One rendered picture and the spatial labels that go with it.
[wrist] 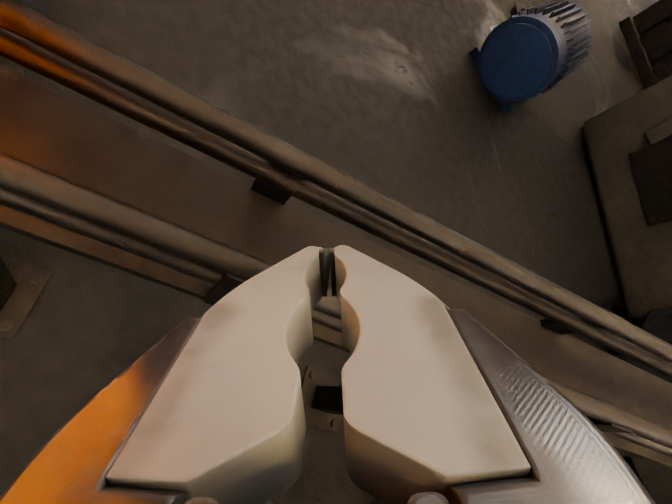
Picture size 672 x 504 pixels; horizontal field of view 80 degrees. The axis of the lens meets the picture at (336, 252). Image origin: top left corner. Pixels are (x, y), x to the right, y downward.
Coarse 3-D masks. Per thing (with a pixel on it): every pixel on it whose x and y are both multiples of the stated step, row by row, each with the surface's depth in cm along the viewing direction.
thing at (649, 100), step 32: (640, 96) 181; (608, 128) 192; (640, 128) 181; (608, 160) 191; (640, 160) 178; (608, 192) 190; (640, 192) 178; (608, 224) 190; (640, 224) 178; (640, 256) 177; (640, 288) 176; (640, 320) 177
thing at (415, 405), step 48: (336, 288) 12; (384, 288) 10; (384, 336) 8; (432, 336) 8; (384, 384) 7; (432, 384) 7; (480, 384) 7; (384, 432) 6; (432, 432) 6; (480, 432) 6; (384, 480) 7; (432, 480) 6; (480, 480) 6
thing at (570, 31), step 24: (504, 24) 144; (528, 24) 138; (552, 24) 138; (576, 24) 151; (480, 48) 166; (504, 48) 146; (528, 48) 141; (552, 48) 138; (576, 48) 152; (480, 72) 157; (504, 72) 150; (528, 72) 144; (552, 72) 141; (504, 96) 154; (528, 96) 150
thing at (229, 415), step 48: (240, 288) 10; (288, 288) 10; (192, 336) 9; (240, 336) 9; (288, 336) 9; (192, 384) 8; (240, 384) 7; (288, 384) 7; (144, 432) 7; (192, 432) 7; (240, 432) 7; (288, 432) 7; (144, 480) 6; (192, 480) 6; (240, 480) 6; (288, 480) 7
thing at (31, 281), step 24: (0, 264) 54; (24, 264) 69; (0, 288) 59; (24, 288) 69; (0, 312) 66; (24, 312) 68; (312, 384) 92; (336, 384) 96; (312, 408) 91; (336, 408) 82; (336, 432) 93
